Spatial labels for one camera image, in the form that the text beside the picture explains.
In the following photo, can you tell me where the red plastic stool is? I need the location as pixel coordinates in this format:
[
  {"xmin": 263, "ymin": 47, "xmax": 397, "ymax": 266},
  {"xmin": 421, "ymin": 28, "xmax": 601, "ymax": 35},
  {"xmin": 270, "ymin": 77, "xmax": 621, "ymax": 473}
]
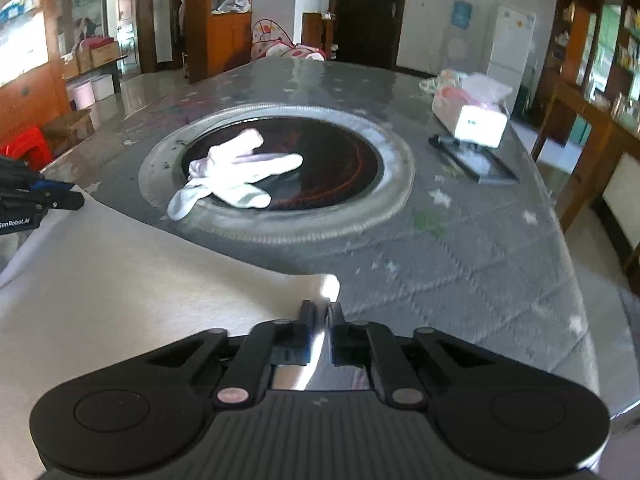
[{"xmin": 0, "ymin": 127, "xmax": 53, "ymax": 171}]

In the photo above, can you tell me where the red dotted play tent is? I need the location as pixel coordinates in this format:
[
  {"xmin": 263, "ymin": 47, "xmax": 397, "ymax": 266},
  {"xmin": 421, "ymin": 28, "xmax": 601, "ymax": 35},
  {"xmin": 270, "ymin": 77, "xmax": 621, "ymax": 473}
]
[{"xmin": 250, "ymin": 19, "xmax": 328, "ymax": 62}]

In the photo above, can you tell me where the small pastel clothes pile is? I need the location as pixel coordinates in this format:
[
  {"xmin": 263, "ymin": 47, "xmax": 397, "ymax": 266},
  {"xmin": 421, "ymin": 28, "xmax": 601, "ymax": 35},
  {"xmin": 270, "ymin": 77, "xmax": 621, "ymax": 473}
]
[{"xmin": 419, "ymin": 69, "xmax": 471, "ymax": 95}]

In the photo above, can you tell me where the wooden stool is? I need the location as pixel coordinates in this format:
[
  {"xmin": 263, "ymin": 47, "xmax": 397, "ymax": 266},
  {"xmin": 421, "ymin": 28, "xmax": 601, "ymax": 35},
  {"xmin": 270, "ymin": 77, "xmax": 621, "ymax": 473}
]
[{"xmin": 42, "ymin": 109, "xmax": 96, "ymax": 156}]

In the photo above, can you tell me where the wooden sideboard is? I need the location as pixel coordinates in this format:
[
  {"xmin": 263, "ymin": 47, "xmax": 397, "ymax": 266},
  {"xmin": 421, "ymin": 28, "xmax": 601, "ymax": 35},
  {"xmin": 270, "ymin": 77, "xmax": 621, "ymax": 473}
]
[{"xmin": 530, "ymin": 80, "xmax": 640, "ymax": 281}]

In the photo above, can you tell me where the black phone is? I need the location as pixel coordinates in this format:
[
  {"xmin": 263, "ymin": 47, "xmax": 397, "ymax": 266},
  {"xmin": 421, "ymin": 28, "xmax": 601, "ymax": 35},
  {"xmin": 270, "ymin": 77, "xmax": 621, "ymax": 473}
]
[{"xmin": 428, "ymin": 133, "xmax": 519, "ymax": 186}]

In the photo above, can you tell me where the wooden glass display cabinet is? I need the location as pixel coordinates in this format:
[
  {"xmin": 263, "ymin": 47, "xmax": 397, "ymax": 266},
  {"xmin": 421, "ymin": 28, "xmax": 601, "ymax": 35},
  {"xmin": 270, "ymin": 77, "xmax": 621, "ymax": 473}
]
[{"xmin": 542, "ymin": 0, "xmax": 640, "ymax": 136}]

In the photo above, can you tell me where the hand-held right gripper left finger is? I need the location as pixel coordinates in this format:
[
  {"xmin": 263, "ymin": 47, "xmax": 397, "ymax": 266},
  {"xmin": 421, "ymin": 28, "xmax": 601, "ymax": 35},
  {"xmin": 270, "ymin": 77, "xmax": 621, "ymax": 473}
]
[{"xmin": 142, "ymin": 300, "xmax": 321, "ymax": 408}]

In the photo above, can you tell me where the pink bucket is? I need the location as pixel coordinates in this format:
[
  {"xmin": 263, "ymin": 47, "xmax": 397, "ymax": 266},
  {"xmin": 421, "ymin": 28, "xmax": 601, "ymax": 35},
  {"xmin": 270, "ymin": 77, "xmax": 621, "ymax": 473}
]
[{"xmin": 66, "ymin": 80, "xmax": 96, "ymax": 111}]

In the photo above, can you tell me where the dark wooden door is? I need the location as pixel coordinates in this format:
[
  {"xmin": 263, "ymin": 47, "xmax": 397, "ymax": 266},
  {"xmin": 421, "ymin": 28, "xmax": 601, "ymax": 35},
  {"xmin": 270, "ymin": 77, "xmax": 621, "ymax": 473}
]
[{"xmin": 331, "ymin": 0, "xmax": 411, "ymax": 66}]

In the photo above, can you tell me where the wall landscape picture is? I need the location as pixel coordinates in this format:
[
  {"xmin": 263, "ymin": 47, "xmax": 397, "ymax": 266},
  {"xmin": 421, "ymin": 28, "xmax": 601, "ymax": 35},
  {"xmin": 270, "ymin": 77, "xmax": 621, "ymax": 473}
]
[{"xmin": 55, "ymin": 0, "xmax": 106, "ymax": 41}]

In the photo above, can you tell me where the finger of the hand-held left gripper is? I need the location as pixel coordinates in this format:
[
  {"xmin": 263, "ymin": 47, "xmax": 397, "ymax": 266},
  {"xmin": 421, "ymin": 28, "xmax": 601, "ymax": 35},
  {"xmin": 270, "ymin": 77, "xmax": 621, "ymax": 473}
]
[
  {"xmin": 0, "ymin": 157, "xmax": 73, "ymax": 197},
  {"xmin": 0, "ymin": 192, "xmax": 86, "ymax": 212}
]

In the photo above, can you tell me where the white bucket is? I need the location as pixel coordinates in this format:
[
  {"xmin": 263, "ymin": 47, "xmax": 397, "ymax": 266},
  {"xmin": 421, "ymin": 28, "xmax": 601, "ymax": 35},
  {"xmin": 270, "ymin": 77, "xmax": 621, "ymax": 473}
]
[{"xmin": 91, "ymin": 74, "xmax": 117, "ymax": 102}]

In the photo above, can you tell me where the round black cooktop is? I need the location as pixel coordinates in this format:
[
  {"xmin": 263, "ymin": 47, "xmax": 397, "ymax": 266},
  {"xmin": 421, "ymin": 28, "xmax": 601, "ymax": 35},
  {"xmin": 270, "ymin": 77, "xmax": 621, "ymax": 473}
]
[{"xmin": 138, "ymin": 104, "xmax": 416, "ymax": 245}]

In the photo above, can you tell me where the white pink tissue box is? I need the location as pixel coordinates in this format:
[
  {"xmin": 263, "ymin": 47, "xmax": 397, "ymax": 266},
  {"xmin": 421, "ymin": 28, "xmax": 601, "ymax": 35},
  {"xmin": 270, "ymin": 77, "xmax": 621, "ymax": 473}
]
[{"xmin": 431, "ymin": 73, "xmax": 513, "ymax": 149}]

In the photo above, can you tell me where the white water dispenser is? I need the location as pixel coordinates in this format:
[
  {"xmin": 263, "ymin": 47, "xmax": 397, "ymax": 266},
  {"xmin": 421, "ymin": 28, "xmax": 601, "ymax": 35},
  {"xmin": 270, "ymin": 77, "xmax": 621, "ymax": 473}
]
[{"xmin": 442, "ymin": 30, "xmax": 471, "ymax": 73}]

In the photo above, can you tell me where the white refrigerator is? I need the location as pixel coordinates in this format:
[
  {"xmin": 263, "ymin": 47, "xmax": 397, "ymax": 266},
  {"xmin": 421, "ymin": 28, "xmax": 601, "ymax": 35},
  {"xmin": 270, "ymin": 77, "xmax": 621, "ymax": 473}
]
[{"xmin": 487, "ymin": 5, "xmax": 537, "ymax": 92}]

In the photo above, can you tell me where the wooden shelf cabinet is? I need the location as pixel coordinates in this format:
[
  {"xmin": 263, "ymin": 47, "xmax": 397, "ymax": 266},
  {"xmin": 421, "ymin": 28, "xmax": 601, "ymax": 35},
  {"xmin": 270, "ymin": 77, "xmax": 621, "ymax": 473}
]
[{"xmin": 182, "ymin": 0, "xmax": 253, "ymax": 85}]

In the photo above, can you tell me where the large glass-front wooden cabinet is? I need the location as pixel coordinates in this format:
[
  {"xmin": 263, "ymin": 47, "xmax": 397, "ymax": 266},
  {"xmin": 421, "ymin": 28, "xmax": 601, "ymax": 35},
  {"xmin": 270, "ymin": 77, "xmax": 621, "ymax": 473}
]
[{"xmin": 0, "ymin": 0, "xmax": 71, "ymax": 126}]

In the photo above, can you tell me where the cream fleece garment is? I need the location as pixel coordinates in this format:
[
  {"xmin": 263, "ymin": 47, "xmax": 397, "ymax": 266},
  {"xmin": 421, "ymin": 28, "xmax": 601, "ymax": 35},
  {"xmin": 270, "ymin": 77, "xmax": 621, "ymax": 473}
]
[{"xmin": 0, "ymin": 190, "xmax": 373, "ymax": 480}]

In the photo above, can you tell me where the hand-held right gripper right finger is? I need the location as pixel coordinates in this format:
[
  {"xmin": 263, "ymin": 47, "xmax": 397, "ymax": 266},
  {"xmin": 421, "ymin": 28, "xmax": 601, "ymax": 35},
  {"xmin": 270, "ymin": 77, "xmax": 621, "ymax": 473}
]
[{"xmin": 327, "ymin": 302, "xmax": 501, "ymax": 408}]

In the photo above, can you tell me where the small wooden cabinet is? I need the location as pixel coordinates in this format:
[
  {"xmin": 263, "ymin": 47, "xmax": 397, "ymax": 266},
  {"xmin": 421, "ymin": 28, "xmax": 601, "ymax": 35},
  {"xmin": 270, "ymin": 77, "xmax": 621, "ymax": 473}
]
[{"xmin": 302, "ymin": 11, "xmax": 335, "ymax": 58}]

